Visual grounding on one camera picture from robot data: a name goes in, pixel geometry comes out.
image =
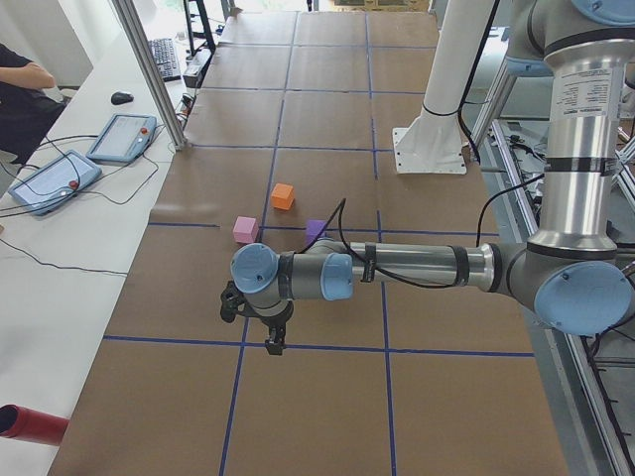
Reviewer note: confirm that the aluminium frame post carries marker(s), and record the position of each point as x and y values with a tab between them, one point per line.
134	31

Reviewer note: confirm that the purple foam cube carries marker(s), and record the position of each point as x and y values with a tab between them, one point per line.
314	230

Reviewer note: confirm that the black keyboard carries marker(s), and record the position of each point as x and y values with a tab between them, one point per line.
166	58

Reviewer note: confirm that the seated person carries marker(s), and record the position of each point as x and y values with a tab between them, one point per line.
27	113

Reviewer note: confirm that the near blue teach pendant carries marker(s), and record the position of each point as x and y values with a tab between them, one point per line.
54	184

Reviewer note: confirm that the blue teach pendant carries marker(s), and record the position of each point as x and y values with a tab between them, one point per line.
54	184
123	139

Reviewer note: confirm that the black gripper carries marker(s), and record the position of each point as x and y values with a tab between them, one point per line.
275	319

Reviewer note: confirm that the orange foam cube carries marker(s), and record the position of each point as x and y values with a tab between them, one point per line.
282	196

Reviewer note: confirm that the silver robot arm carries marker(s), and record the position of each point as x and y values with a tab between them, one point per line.
566	272

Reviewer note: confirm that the red cylinder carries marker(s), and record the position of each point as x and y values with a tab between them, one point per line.
33	426

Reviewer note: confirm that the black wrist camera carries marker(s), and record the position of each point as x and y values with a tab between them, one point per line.
233	303

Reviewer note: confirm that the pink foam cube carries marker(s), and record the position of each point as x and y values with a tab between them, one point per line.
245	230

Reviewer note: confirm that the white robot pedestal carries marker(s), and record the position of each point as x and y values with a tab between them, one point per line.
432	143

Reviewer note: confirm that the black computer mouse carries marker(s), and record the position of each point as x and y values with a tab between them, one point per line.
121	97

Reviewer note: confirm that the far blue teach pendant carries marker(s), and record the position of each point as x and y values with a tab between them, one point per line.
123	139

